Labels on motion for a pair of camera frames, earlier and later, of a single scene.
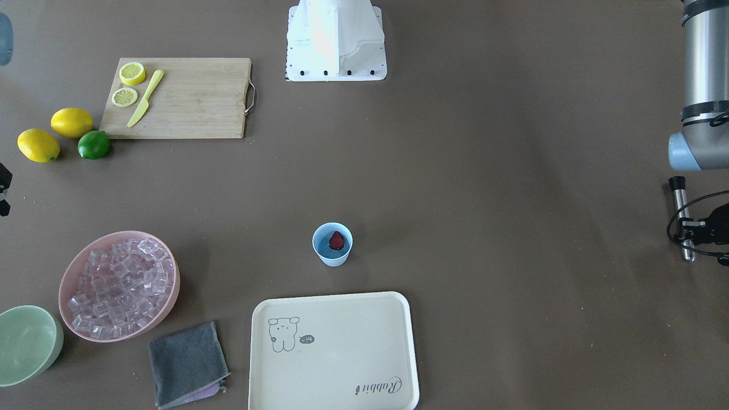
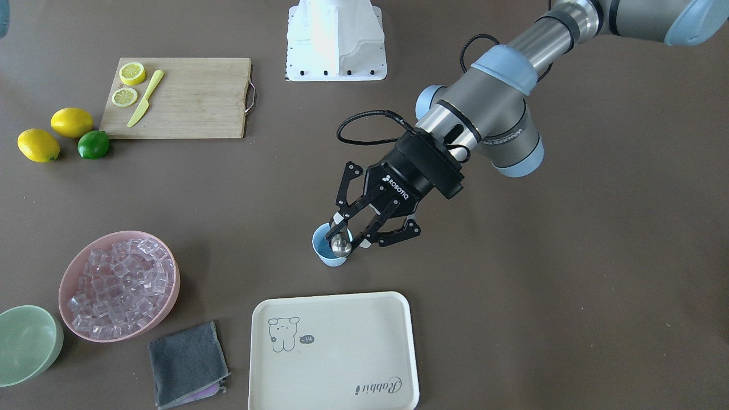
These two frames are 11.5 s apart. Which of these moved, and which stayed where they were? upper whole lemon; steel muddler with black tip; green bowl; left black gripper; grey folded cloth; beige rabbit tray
Moved: left black gripper; steel muddler with black tip
Stayed: upper whole lemon; beige rabbit tray; grey folded cloth; green bowl
